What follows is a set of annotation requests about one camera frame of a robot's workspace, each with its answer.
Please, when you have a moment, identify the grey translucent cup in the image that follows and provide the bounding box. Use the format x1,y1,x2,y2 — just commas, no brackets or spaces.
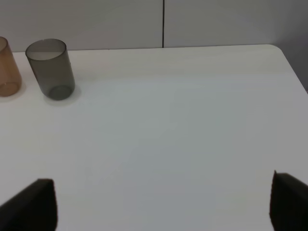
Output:
25,38,75,101

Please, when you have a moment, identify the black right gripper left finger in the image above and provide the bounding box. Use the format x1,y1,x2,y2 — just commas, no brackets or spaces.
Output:
0,179,58,231

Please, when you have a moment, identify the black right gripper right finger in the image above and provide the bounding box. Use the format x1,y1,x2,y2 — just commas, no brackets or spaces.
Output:
269,172,308,231

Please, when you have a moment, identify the orange translucent cup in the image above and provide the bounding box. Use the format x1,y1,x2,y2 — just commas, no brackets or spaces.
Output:
0,37,22,97

